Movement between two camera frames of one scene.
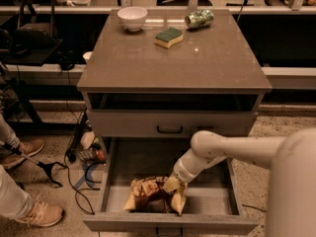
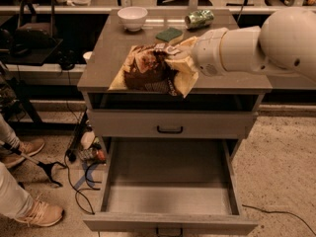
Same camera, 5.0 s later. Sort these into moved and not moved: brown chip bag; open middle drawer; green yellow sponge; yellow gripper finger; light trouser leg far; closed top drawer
Moved: yellow gripper finger; brown chip bag
Not moved: open middle drawer; closed top drawer; light trouser leg far; green yellow sponge
